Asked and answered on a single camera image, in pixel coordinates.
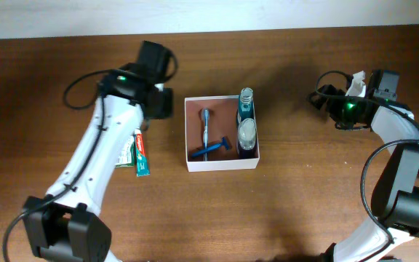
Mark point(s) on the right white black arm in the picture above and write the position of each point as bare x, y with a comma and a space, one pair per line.
389, 183

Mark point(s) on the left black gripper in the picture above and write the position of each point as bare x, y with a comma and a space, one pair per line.
167, 110

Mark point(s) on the white green soap packet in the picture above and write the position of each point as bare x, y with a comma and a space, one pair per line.
127, 155

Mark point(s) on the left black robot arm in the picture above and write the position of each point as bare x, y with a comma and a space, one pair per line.
65, 224

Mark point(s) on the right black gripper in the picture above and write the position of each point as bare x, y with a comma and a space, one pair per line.
332, 108

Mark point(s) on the blue disposable razor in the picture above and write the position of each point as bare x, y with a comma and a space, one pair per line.
224, 143

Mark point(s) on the teal Listerine mouthwash bottle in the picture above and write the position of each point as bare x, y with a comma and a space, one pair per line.
245, 107

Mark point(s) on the blue green toothbrush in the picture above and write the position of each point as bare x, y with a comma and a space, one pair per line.
205, 114

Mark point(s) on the white square cardboard box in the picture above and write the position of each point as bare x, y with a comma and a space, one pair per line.
222, 124

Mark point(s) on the dark blue soap bottle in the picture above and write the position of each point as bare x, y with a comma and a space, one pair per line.
247, 139

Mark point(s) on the red white Colgate toothpaste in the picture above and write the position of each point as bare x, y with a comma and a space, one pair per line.
141, 160

